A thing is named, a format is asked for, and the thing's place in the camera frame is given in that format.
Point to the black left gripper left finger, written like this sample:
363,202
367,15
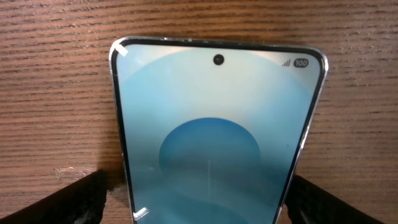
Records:
80,202

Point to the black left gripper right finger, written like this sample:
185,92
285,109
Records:
309,204

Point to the blue screen smartphone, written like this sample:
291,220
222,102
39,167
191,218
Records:
211,131

